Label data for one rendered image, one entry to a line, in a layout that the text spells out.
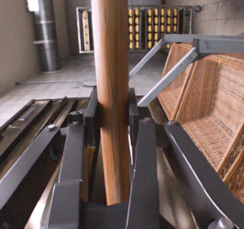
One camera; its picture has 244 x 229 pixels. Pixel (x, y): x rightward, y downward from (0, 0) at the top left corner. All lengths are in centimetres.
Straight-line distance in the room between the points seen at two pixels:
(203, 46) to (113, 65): 48
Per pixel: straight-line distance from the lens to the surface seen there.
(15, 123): 163
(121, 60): 16
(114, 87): 16
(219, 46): 64
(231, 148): 76
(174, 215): 78
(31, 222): 83
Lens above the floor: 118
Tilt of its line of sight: level
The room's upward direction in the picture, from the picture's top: 92 degrees counter-clockwise
